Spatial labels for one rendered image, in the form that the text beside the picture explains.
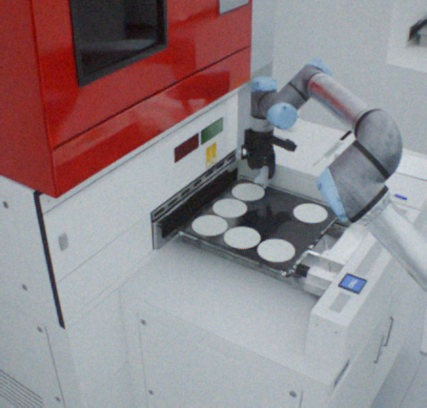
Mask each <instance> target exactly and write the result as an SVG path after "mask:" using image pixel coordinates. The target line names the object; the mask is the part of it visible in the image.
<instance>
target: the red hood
mask: <svg viewBox="0 0 427 408"><path fill-rule="evenodd" d="M252 13H253V0H0V175H2V176H4V177H6V178H8V179H11V180H13V181H15V182H17V183H19V184H22V185H24V186H27V187H29V188H31V189H34V190H36V191H38V192H40V193H42V194H46V195H48V196H51V197H53V198H57V197H59V196H61V195H62V194H65V193H66V192H68V191H71V190H72V189H74V188H75V187H77V186H79V185H80V183H82V182H84V181H85V180H87V179H89V178H90V177H92V176H94V175H95V174H97V173H99V172H102V171H103V170H104V169H105V168H107V167H108V166H110V165H111V164H112V163H114V162H116V161H117V160H119V159H122V158H123V157H125V156H126V154H128V153H130V152H132V151H134V150H135V149H138V148H140V147H141V146H143V145H145V144H146V143H148V141H149V140H151V139H154V138H155V137H157V136H159V135H160V134H162V133H163V132H165V131H168V130H169V129H171V128H172V126H174V125H176V124H177V123H179V122H181V121H183V120H185V119H187V118H188V117H190V116H192V115H193V114H195V113H197V112H198V111H200V110H201V109H203V108H205V107H206V106H208V105H210V104H211V103H213V102H215V101H216V100H218V99H220V98H221V97H223V96H224V95H226V94H229V93H230V92H232V91H233V90H234V89H236V88H238V87H239V86H241V85H243V84H245V83H247V82H248V81H250V80H251V66H252V39H253V35H252Z"/></svg>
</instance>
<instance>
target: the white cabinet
mask: <svg viewBox="0 0 427 408"><path fill-rule="evenodd" d="M417 288H418V284H417V283H416V282H415V281H414V280H413V279H412V277H411V276H410V275H409V274H408V273H407V272H406V271H405V270H404V269H403V268H402V267H401V268H400V270H399V272H398V273H397V275H396V278H395V280H394V282H393V283H392V285H391V287H390V288H389V290H388V292H387V293H386V295H385V296H384V297H383V298H382V300H381V302H380V303H379V305H378V307H377V308H376V311H375V312H374V314H373V316H372V317H371V319H370V321H369V322H368V324H367V327H366V328H365V330H364V332H362V333H361V335H360V337H359V338H358V340H357V342H356V344H355V346H354V347H353V349H352V351H351V352H350V354H349V355H348V356H347V358H345V360H344V361H343V363H342V365H341V367H340V369H339V371H338V372H337V374H336V375H335V378H334V379H333V381H332V383H330V384H329V386H328V387H327V386H325V385H323V384H321V383H319V382H317V381H314V380H312V379H310V378H308V377H304V376H302V375H300V374H298V373H296V372H294V371H292V370H289V369H287V368H285V367H283V366H281V365H279V364H277V363H275V362H272V361H270V360H268V359H266V358H264V357H261V356H259V355H257V354H253V353H251V352H248V351H246V350H244V349H242V348H239V347H237V346H235V345H233V344H232V343H230V342H227V340H226V341H225V339H223V338H221V337H218V336H216V335H213V334H210V333H208V332H206V331H204V330H202V329H200V328H198V327H196V326H193V325H192V324H190V323H187V322H185V321H183V320H181V319H179V318H176V317H174V316H171V315H169V313H167V312H165V311H162V310H159V309H157V308H155V307H153V306H152V305H150V304H148V303H145V302H143V301H141V300H139V299H137V297H134V296H131V295H128V294H126V293H124V292H122V291H120V290H119V297H120V307H121V315H122V316H123V324H124V333H125V342H126V351H127V353H128V360H129V368H130V377H131V386H132V393H133V401H134V408H369V407H370V405H371V403H373V401H374V399H375V397H376V394H377V392H378V390H379V388H380V386H381V384H382V383H383V381H384V379H385V378H386V376H387V375H388V373H389V371H390V369H391V367H392V365H393V363H394V361H395V359H396V357H397V354H398V352H399V350H400V348H401V345H402V343H403V341H404V338H405V334H406V330H407V327H408V323H409V319H410V315H411V312H412V310H413V308H414V304H415V300H416V295H417Z"/></svg>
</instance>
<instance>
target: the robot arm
mask: <svg viewBox="0 0 427 408"><path fill-rule="evenodd" d="M332 75H333V73H332V71H331V70H330V68H329V67H328V66H327V65H326V64H325V63H324V62H322V60H320V59H319V58H313V59H312V60H311V61H310V62H309V63H308V64H306V65H304V67H303V69H302V70H300V71H299V72H298V73H297V74H296V75H295V76H294V77H293V78H292V79H291V80H290V81H289V82H288V83H287V84H286V85H285V86H284V87H283V88H282V89H281V90H280V91H279V92H276V90H277V87H276V80H275V79H274V78H272V77H269V76H259V77H256V78H255V79H253V81H252V87H251V111H250V128H248V130H245V134H244V144H242V148H241V160H247V163H248V167H249V168H250V169H251V170H250V171H249V172H248V177H249V178H254V183H260V184H261V188H262V189H265V188H266V186H268V185H269V183H270V182H271V180H272V178H273V177H274V174H275V149H274V146H273V145H275V146H277V147H280V148H282V149H284V150H286V151H289V152H295V149H296V147H297V145H296V144H295V143H294V141H292V139H290V138H284V137H281V136H279V135H276V134H274V133H275V128H277V129H279V130H289V129H290V128H291V127H293V126H294V125H295V123H296V120H297V118H298V113H297V111H298V110H299V109H300V108H301V107H302V106H303V105H304V104H305V103H307V102H308V100H310V99H311V98H312V99H313V100H314V101H315V102H316V103H318V104H320V105H321V106H322V107H323V108H325V109H326V110H327V111H328V113H330V114H331V115H332V116H333V117H335V118H336V119H337V120H338V121H340V122H342V123H343V124H344V125H345V126H347V128H348V129H349V130H350V131H351V132H353V133H354V137H355V140H354V141H353V142H352V143H351V144H350V145H349V146H348V148H347V149H346V150H344V151H343V152H342V153H341V154H340V155H339V156H338V157H337V158H336V159H335V160H334V161H333V162H332V163H331V164H330V165H329V166H326V170H325V171H324V172H323V173H321V174H320V175H319V176H318V177H317V178H316V180H315V186H316V188H317V189H318V191H319V192H320V193H321V194H322V195H323V196H324V198H325V199H326V201H327V203H328V204H329V205H330V207H331V208H332V209H333V211H334V212H335V214H336V215H337V216H338V219H339V220H340V221H341V222H344V221H347V219H348V220H349V221H350V222H351V223H352V224H353V225H362V226H364V227H365V228H366V229H367V230H368V231H369V232H370V233H371V234H372V235H373V236H374V237H375V238H376V239H377V240H378V241H379V243H380V244H381V245H382V246H383V247H384V248H385V250H386V251H387V252H388V253H389V254H390V255H391V257H392V258H393V259H394V260H395V261H396V262H397V263H398V264H399V265H400V266H401V267H402V268H403V269H404V270H405V271H406V272H407V273H408V274H409V275H410V276H411V277H412V279H413V280H414V281H415V282H416V283H417V284H418V285H419V286H420V287H421V288H422V289H423V290H424V291H425V292H426V294H427V238H426V237H425V236H424V235H423V234H422V233H421V232H420V231H419V230H418V229H417V227H416V226H415V225H414V224H413V223H412V222H411V221H410V220H409V219H408V217H407V216H406V215H405V214H404V213H403V212H402V211H401V210H400V209H399V208H398V207H397V206H396V205H395V204H394V203H393V202H392V199H391V198H390V189H389V188H388V187H387V186H386V185H385V182H386V181H387V180H389V178H390V177H391V176H392V175H393V174H394V173H395V172H396V170H397V169H398V167H399V165H400V164H399V163H400V160H401V157H402V138H401V134H400V131H399V128H398V126H397V123H396V121H395V120H394V119H393V117H392V116H391V115H389V114H388V113H386V112H385V111H383V110H381V109H379V108H373V107H371V106H370V105H368V104H367V103H366V102H363V101H362V100H360V99H359V98H358V97H356V96H355V95H354V94H353V93H352V92H350V91H349V90H347V89H346V88H345V87H343V86H342V85H340V84H339V83H337V82H336V81H335V80H333V79H332ZM243 149H245V150H246V154H245V155H243Z"/></svg>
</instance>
